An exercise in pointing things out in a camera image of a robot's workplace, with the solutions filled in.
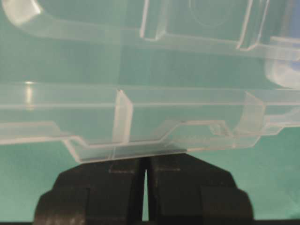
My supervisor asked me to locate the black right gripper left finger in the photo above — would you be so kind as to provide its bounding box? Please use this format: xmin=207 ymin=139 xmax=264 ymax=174
xmin=34 ymin=159 xmax=145 ymax=222

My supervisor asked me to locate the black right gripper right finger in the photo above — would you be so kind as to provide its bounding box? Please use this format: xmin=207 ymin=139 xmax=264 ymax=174
xmin=146 ymin=154 xmax=253 ymax=222

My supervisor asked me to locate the clear plastic box lid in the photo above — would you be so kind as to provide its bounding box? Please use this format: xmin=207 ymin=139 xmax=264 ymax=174
xmin=0 ymin=82 xmax=300 ymax=163

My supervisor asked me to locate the clear plastic storage box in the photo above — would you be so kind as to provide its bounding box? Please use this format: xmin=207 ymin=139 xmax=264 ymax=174
xmin=0 ymin=0 xmax=300 ymax=89

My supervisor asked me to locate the green table cloth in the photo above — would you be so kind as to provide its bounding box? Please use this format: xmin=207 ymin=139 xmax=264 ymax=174
xmin=0 ymin=9 xmax=300 ymax=222

